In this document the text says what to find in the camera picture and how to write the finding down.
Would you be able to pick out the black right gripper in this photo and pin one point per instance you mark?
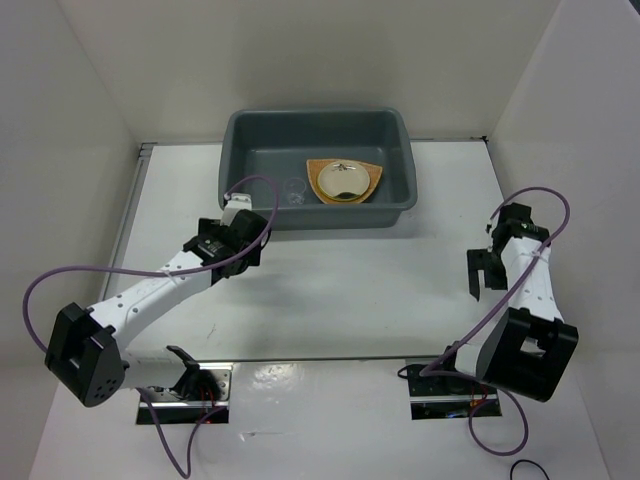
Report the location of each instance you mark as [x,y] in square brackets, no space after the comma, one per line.
[478,259]

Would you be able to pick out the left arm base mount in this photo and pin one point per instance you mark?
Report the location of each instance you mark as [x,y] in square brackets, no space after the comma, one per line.
[204,397]

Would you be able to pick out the woven bamboo tray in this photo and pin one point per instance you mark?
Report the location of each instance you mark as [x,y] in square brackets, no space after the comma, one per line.
[314,166]

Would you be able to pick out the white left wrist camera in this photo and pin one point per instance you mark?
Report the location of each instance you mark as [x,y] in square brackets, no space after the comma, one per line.
[233,203]

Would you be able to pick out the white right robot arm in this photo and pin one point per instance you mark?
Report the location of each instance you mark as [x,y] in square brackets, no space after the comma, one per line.
[530,346]

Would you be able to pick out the grey plastic bin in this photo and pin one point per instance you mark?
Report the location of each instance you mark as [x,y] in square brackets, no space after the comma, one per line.
[263,148]

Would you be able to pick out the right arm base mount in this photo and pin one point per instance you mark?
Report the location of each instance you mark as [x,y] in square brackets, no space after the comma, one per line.
[445,397]

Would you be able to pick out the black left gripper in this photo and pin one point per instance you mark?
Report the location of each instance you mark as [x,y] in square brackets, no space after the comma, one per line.
[210,226]

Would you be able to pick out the clear plastic cup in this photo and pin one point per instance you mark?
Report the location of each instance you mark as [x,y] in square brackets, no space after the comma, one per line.
[294,191]

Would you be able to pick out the cream gold round plate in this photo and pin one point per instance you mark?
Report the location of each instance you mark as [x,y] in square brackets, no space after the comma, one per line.
[344,180]

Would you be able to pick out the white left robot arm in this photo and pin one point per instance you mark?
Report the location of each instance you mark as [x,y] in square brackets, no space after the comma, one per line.
[87,349]

